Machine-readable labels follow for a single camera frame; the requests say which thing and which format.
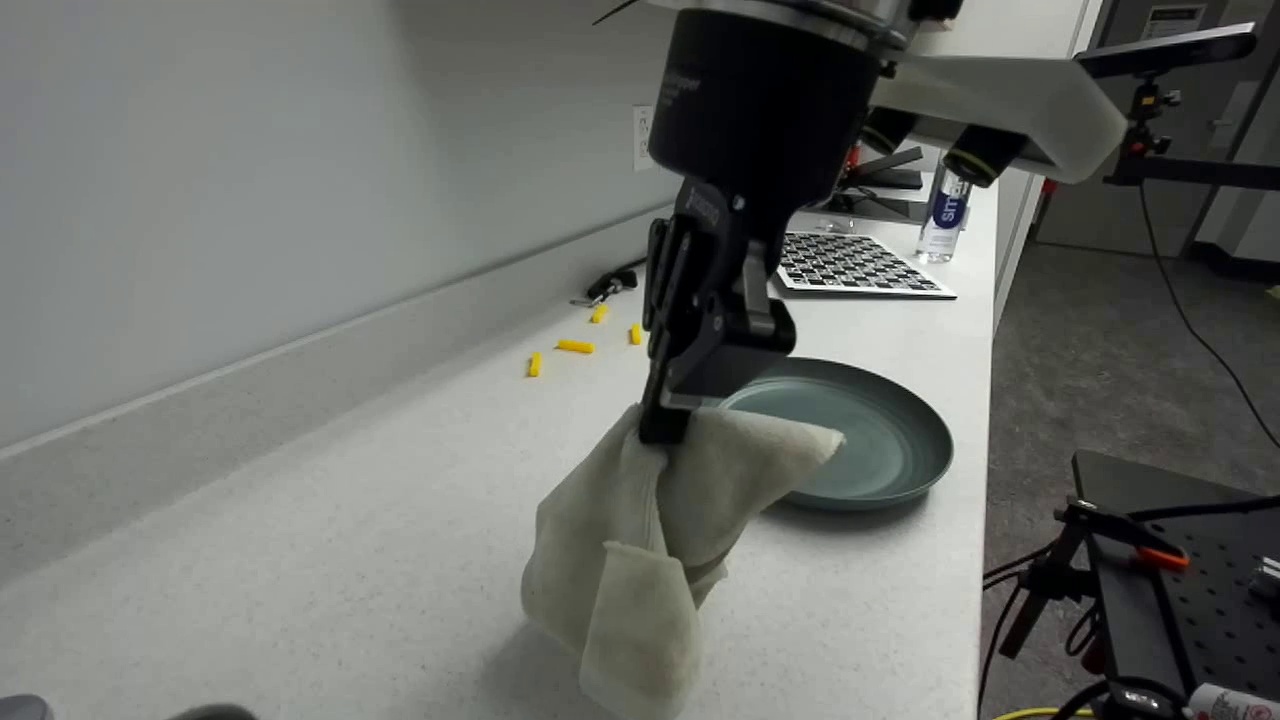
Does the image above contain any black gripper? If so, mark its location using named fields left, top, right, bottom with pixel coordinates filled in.
left=634, top=13, right=874, bottom=451

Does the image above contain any beige cleaning cloth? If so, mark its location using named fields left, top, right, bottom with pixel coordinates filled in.
left=515, top=395, right=850, bottom=720

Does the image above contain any dark green round plate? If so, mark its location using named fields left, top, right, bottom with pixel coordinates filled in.
left=715, top=352, right=958, bottom=522

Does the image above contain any black perforated breadboard plate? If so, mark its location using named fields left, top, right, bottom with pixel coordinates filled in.
left=1066, top=449, right=1280, bottom=705

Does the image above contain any computer keyboard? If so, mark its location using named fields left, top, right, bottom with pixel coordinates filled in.
left=766, top=225, right=958, bottom=305

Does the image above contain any black flat tool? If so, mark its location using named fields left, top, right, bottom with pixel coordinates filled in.
left=817, top=183, right=932, bottom=225

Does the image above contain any clear plastic water bottle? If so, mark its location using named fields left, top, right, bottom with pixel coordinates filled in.
left=913, top=155, right=980, bottom=268

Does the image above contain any black round base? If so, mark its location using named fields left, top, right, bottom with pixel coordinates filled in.
left=1047, top=676, right=1192, bottom=720

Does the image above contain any white cylindrical object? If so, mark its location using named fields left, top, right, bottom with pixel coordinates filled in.
left=1179, top=679, right=1280, bottom=720

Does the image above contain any black power cable with plug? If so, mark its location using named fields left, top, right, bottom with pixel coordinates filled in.
left=579, top=260, right=646, bottom=305

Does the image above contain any black long-handled tool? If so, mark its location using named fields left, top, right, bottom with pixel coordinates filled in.
left=850, top=146, right=929, bottom=195

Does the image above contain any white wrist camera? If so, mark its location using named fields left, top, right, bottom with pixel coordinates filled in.
left=863, top=51, right=1131, bottom=194

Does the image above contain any black clamp with orange handle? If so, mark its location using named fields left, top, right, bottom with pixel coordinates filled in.
left=980, top=491, right=1197, bottom=663

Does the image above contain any thin black hanging cable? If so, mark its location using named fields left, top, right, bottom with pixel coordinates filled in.
left=1131, top=176, right=1280, bottom=455

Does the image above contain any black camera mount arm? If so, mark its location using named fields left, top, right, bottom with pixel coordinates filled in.
left=1101, top=76, right=1280, bottom=194

